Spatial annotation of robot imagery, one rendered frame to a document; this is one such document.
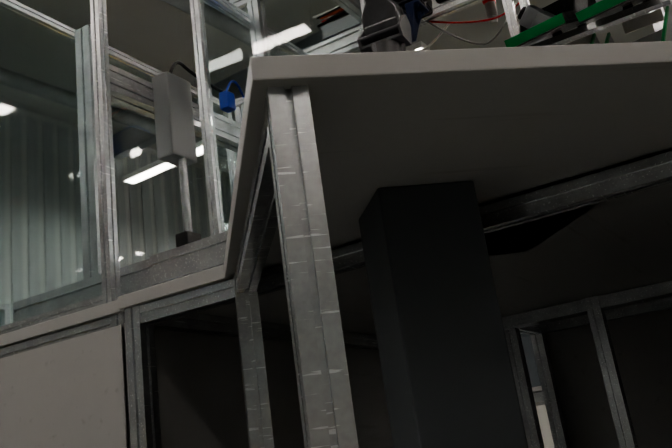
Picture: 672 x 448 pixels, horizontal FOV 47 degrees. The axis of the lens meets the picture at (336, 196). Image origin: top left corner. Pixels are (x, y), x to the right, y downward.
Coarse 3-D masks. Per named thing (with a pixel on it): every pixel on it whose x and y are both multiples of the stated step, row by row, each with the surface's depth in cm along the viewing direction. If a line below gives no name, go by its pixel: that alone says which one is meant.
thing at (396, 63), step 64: (256, 64) 84; (320, 64) 85; (384, 64) 86; (448, 64) 88; (512, 64) 89; (576, 64) 91; (640, 64) 93; (256, 128) 95; (320, 128) 97; (384, 128) 100; (448, 128) 103; (512, 128) 106; (576, 128) 110; (640, 128) 113; (512, 192) 134
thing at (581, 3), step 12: (564, 0) 180; (576, 0) 165; (552, 12) 183; (564, 12) 156; (576, 12) 162; (540, 24) 157; (552, 24) 156; (564, 24) 155; (576, 24) 171; (516, 36) 160; (528, 36) 159; (540, 36) 158; (552, 36) 177
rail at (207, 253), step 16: (208, 240) 179; (224, 240) 177; (160, 256) 186; (176, 256) 183; (192, 256) 180; (208, 256) 178; (224, 256) 176; (160, 272) 185; (176, 272) 182; (192, 272) 179
